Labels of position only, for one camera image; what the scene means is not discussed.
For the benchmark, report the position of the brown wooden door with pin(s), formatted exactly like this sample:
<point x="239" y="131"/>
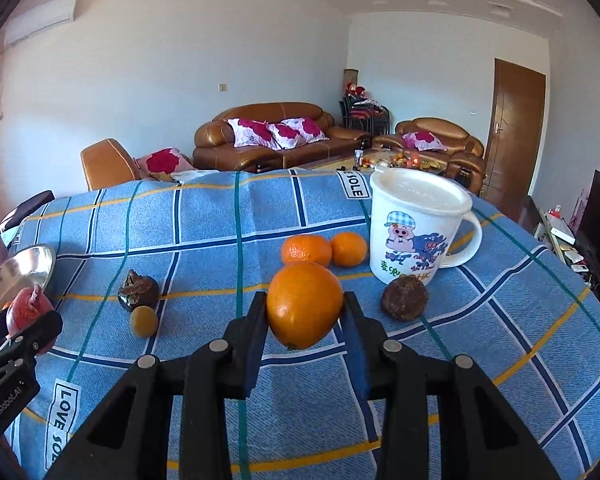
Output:
<point x="512" y="130"/>

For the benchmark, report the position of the tufted brown leather armchair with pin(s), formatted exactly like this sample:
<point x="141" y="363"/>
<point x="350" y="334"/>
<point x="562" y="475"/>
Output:
<point x="460" y="140"/>

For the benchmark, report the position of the pile of snacks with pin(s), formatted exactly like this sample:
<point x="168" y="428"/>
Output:
<point x="405" y="162"/>

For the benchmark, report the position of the small yellow-brown fruit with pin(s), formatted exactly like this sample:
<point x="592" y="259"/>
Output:
<point x="144" y="321"/>

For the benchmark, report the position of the pink pillow red flower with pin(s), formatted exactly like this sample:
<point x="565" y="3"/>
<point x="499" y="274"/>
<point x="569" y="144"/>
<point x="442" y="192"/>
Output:
<point x="162" y="162"/>

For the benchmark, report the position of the stack of dark chairs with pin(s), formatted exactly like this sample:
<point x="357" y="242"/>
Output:
<point x="365" y="115"/>

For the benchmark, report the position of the brown leather three-seat sofa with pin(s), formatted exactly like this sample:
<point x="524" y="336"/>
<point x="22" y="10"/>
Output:
<point x="220" y="152"/>

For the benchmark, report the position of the tall patterned cylinder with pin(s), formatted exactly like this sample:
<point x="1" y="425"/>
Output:
<point x="350" y="75"/>

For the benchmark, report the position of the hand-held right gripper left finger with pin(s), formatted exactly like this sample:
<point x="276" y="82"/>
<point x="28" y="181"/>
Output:
<point x="252" y="355"/>

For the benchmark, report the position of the wooden coffee table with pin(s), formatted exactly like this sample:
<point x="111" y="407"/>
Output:
<point x="330" y="162"/>

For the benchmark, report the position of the plain brown leather armchair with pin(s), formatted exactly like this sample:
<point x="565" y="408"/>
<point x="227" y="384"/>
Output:
<point x="107" y="165"/>

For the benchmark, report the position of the white cloth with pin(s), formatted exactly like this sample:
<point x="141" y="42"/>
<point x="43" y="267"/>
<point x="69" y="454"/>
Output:
<point x="192" y="175"/>

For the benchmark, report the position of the rough brown round fruit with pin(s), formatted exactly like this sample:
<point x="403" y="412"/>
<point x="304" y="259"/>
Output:
<point x="404" y="297"/>

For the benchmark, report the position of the red plush items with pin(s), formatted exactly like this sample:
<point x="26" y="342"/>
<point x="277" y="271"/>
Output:
<point x="354" y="89"/>

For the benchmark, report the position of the cluttered television stand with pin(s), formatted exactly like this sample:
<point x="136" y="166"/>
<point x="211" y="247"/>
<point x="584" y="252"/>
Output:
<point x="560" y="232"/>

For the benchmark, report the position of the steel bowl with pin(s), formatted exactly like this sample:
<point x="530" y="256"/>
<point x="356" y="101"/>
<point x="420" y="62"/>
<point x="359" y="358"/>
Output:
<point x="20" y="270"/>

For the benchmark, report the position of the large orange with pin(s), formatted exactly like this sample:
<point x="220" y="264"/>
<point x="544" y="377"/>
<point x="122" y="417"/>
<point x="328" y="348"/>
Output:
<point x="305" y="305"/>

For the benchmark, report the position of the white cartoon-print mug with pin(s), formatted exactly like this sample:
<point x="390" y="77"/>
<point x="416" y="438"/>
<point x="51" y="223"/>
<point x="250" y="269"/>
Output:
<point x="410" y="210"/>

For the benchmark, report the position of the dark padded stool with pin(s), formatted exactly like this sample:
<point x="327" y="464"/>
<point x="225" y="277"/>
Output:
<point x="27" y="210"/>

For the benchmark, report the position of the small tangerine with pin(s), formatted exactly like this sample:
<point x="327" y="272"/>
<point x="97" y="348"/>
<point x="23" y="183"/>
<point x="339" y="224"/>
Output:
<point x="305" y="250"/>
<point x="349" y="249"/>

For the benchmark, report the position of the red pomegranate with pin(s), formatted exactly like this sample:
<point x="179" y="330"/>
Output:
<point x="27" y="307"/>

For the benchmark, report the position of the white pillow red flowers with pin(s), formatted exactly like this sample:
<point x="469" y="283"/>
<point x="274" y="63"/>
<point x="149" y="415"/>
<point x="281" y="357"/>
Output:
<point x="422" y="141"/>
<point x="285" y="136"/>
<point x="250" y="132"/>
<point x="307" y="127"/>

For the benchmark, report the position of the white air conditioner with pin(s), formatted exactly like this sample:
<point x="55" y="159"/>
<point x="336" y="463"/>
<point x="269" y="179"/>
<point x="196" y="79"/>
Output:
<point x="42" y="17"/>

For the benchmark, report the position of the dark brown stemmed fruit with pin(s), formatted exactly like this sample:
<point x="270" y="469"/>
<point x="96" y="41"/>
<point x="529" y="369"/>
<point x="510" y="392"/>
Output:
<point x="139" y="291"/>

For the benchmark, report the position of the blue plaid tablecloth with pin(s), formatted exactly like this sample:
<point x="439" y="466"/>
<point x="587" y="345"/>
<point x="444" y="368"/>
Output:
<point x="205" y="240"/>

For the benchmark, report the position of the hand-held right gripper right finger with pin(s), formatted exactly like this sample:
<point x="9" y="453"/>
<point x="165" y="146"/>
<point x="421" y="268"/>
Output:
<point x="357" y="360"/>

